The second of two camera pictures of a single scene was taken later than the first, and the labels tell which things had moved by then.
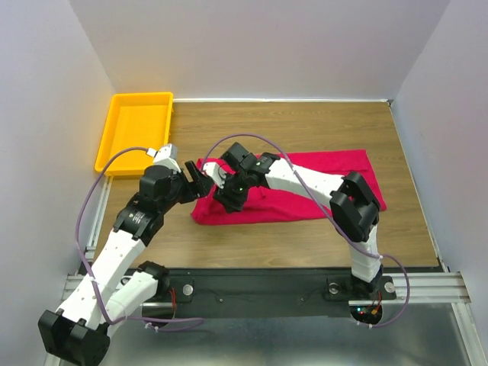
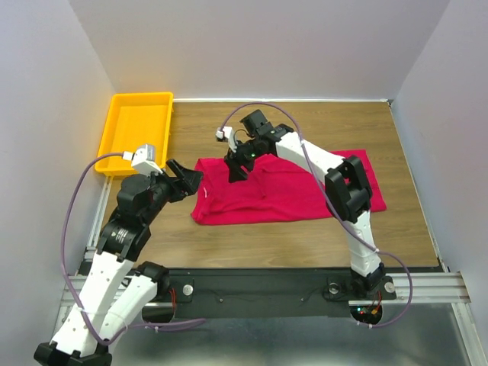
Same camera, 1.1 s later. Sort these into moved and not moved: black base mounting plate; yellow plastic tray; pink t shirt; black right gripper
Moved: black right gripper
Not moved: yellow plastic tray; pink t shirt; black base mounting plate
